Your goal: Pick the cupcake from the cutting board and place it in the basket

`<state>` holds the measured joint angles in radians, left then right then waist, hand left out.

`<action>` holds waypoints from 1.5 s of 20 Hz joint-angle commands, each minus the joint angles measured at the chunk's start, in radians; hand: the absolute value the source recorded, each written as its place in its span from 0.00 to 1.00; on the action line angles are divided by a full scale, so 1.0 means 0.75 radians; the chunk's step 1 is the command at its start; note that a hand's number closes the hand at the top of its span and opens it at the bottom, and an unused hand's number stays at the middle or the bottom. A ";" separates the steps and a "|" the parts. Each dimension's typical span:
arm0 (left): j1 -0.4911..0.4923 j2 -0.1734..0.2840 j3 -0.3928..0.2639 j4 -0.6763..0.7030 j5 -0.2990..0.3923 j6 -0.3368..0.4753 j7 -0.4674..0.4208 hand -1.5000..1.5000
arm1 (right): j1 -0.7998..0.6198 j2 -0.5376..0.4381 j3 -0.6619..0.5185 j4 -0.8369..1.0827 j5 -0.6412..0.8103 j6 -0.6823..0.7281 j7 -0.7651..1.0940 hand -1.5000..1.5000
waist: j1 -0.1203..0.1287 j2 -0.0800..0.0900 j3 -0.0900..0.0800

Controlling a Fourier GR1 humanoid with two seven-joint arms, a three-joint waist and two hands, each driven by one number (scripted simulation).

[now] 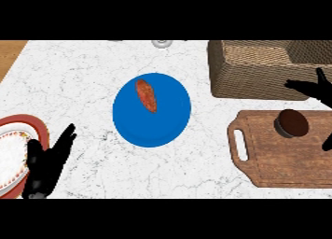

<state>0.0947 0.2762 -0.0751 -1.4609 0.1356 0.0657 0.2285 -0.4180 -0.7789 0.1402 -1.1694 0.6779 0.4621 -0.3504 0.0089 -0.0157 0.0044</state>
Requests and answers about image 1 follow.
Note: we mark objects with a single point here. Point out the white plate with patterned rim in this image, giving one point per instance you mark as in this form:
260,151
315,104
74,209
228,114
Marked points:
5,160

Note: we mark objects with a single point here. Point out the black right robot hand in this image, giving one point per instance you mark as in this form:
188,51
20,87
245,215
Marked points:
327,90

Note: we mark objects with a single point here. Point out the brown wooden cutting board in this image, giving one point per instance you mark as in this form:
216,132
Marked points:
287,155

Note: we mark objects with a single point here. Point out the brown wicker basket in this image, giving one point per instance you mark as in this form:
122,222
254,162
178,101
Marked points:
269,70

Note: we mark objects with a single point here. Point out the orange-red sausage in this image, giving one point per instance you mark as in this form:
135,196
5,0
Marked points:
147,95

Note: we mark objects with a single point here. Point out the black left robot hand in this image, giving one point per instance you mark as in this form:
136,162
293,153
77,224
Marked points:
46,161

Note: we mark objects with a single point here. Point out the blue round plate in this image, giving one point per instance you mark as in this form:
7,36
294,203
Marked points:
153,109

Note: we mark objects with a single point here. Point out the chocolate cupcake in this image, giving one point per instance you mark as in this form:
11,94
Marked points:
293,123

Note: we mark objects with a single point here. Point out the red-brown round placemat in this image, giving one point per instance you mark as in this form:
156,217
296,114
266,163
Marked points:
38,129

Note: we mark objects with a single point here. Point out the small white round object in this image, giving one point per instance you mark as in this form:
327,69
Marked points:
161,43

